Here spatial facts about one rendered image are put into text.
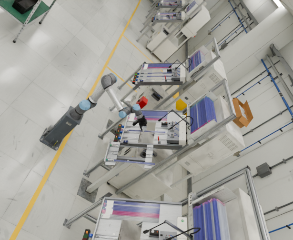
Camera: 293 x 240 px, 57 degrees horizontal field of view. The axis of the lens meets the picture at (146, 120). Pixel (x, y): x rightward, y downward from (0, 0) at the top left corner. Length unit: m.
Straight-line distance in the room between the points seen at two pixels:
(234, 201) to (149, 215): 0.72
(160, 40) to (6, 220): 5.79
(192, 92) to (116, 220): 2.53
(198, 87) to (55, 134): 2.24
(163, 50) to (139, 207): 5.60
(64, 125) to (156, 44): 4.77
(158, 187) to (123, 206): 1.14
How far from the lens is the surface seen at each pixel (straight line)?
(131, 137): 3.18
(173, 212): 2.49
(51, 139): 3.45
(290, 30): 6.09
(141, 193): 3.72
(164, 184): 3.53
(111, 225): 2.45
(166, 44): 7.47
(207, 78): 4.22
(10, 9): 4.37
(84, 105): 3.03
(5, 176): 3.10
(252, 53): 6.06
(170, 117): 3.48
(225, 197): 2.32
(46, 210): 3.13
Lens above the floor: 2.61
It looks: 30 degrees down
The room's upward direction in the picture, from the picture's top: 51 degrees clockwise
